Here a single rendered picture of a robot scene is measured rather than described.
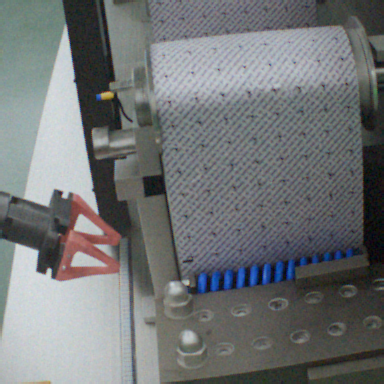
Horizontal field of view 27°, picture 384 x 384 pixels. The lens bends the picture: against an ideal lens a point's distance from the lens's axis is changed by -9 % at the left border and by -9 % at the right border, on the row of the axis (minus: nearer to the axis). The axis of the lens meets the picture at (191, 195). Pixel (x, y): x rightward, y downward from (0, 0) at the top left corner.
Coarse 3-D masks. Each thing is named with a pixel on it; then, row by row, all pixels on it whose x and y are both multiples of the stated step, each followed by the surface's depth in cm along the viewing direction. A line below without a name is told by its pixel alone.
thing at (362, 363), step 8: (352, 360) 90; (360, 360) 90; (368, 360) 90; (376, 360) 89; (312, 368) 90; (320, 368) 90; (328, 368) 90; (336, 368) 89; (344, 368) 89; (352, 368) 89; (360, 368) 89; (368, 368) 89; (376, 368) 89; (312, 376) 89; (320, 376) 89; (328, 376) 89; (336, 376) 89; (344, 376) 89; (352, 376) 89; (360, 376) 89; (368, 376) 89; (376, 376) 89
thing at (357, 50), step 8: (352, 32) 97; (352, 40) 96; (360, 40) 96; (352, 48) 95; (360, 48) 95; (360, 56) 95; (360, 64) 95; (360, 72) 95; (368, 72) 95; (360, 80) 95; (368, 80) 95; (360, 88) 95; (368, 88) 95; (360, 96) 96; (368, 96) 96; (360, 104) 97; (368, 104) 97; (360, 112) 98; (368, 112) 98; (152, 120) 96
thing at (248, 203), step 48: (240, 144) 98; (288, 144) 98; (336, 144) 98; (192, 192) 100; (240, 192) 101; (288, 192) 101; (336, 192) 102; (192, 240) 104; (240, 240) 104; (288, 240) 105; (336, 240) 105
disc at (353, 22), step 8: (352, 16) 98; (352, 24) 99; (360, 24) 95; (360, 32) 95; (368, 48) 93; (368, 56) 93; (368, 64) 94; (376, 88) 94; (376, 96) 94; (376, 104) 95; (376, 112) 95; (368, 120) 100; (376, 120) 97; (368, 128) 100
